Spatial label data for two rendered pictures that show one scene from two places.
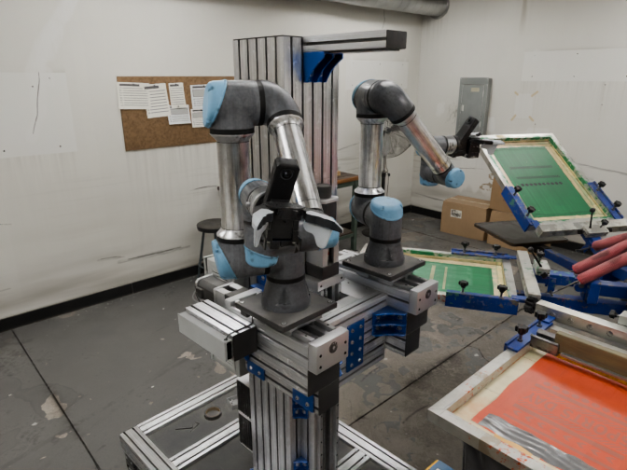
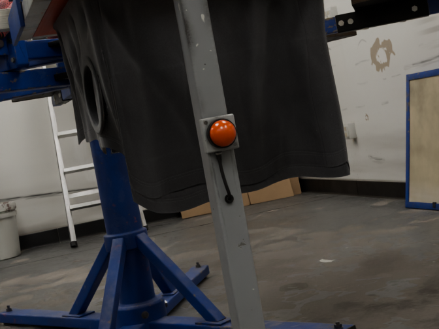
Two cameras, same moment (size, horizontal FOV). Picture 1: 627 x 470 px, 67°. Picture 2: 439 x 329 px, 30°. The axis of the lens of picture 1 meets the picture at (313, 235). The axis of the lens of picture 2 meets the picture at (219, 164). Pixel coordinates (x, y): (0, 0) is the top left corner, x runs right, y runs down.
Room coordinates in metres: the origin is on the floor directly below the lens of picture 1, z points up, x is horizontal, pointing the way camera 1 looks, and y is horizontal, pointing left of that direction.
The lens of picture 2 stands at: (0.41, 0.75, 0.67)
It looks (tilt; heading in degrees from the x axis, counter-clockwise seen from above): 3 degrees down; 296
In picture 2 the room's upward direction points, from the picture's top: 10 degrees counter-clockwise
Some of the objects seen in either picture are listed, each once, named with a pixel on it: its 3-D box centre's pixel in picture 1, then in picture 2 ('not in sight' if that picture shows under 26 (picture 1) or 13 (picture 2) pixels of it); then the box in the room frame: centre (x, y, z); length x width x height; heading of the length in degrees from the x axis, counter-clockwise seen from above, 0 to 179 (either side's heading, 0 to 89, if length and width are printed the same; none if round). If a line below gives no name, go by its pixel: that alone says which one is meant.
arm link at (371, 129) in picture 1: (370, 155); not in sight; (1.80, -0.22, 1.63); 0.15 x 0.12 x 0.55; 21
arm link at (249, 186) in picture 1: (258, 199); not in sight; (1.03, 0.12, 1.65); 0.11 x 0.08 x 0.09; 20
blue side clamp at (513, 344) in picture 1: (528, 339); (24, 21); (1.59, -0.81, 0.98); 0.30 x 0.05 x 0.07; 132
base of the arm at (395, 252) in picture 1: (384, 247); not in sight; (1.68, -0.26, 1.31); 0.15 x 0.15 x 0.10
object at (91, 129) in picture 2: not in sight; (99, 81); (1.32, -0.66, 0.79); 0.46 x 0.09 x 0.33; 132
